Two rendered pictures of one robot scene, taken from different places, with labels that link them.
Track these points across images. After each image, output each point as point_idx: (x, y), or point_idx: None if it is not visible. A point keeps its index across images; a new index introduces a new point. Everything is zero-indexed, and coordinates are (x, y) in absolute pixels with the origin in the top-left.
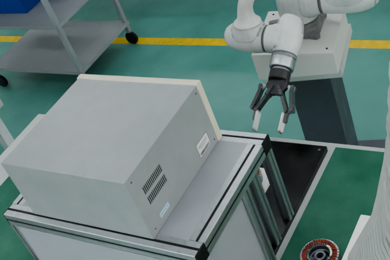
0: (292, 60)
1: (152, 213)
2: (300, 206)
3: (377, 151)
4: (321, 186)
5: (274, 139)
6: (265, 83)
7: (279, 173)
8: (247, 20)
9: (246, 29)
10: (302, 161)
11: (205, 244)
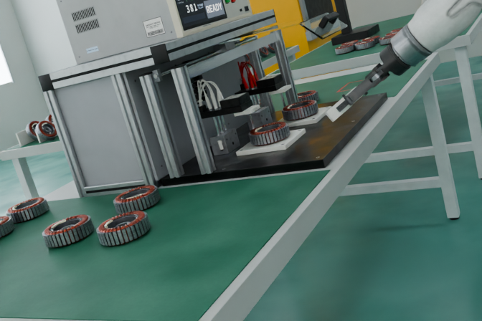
0: (406, 44)
1: (78, 41)
2: (230, 178)
3: (310, 194)
4: (257, 180)
5: (361, 137)
6: None
7: (189, 106)
8: None
9: None
10: (299, 155)
11: (49, 75)
